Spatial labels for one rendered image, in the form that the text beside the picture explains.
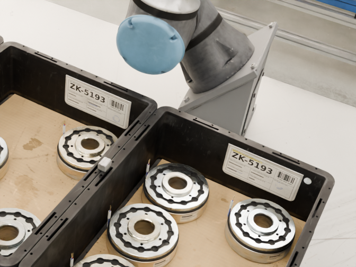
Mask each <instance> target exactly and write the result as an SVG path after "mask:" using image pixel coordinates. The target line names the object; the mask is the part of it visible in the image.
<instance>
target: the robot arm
mask: <svg viewBox="0 0 356 267"><path fill-rule="evenodd" d="M116 44H117V49H118V52H119V54H120V55H121V56H122V58H123V59H124V61H125V62H126V63H127V64H128V65H129V66H130V67H132V68H133V69H135V70H137V71H139V72H141V73H144V74H149V75H160V74H164V73H167V72H169V71H171V70H172V69H174V68H175V67H176V66H177V64H178V63H180V66H181V69H182V72H183V75H184V78H185V81H186V83H187V85H188V86H189V88H190V89H191V90H192V92H193V93H197V94H198V93H203V92H206V91H209V90H211V89H213V88H215V87H217V86H219V85H220V84H222V83H223V82H225V81H226V80H228V79H229V78H231V77H232V76H233V75H235V74H236V73H237V72H238V71H239V70H240V69H241V68H242V67H243V66H244V65H245V64H246V63H247V62H248V61H249V59H250V58H251V56H252V55H253V53H254V50H255V47H254V46H253V44H252V43H251V41H250V40H249V38H248V37H246V36H245V35H243V34H242V33H241V32H239V31H238V30H236V29H235V28H234V27H233V26H231V25H230V24H228V23H227V22H226V21H225V20H224V19H223V18H222V16H221V15H220V14H219V12H218V11H217V9H216V8H215V7H214V5H213V4H212V2H211V1H210V0H130V2H129V7H128V11H127V15H126V18H125V19H124V20H123V21H122V22H121V24H120V25H119V27H118V32H117V36H116Z"/></svg>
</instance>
